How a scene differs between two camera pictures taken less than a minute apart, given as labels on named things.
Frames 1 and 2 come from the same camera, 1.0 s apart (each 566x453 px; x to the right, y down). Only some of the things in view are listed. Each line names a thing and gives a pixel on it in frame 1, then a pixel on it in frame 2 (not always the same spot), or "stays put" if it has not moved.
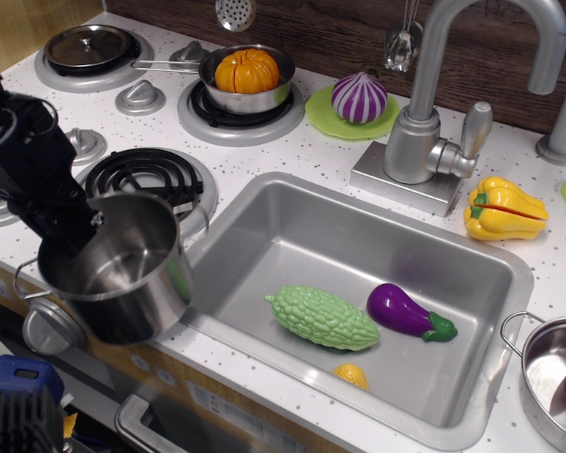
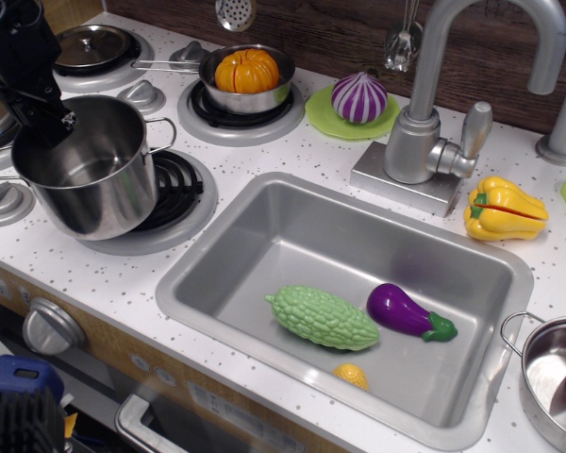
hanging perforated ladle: (236, 15) stays put
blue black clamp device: (21, 406) stays put
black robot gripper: (28, 161) → (19, 51)
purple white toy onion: (358, 97) stays put
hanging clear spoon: (402, 46) stays put
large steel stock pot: (127, 282) → (98, 181)
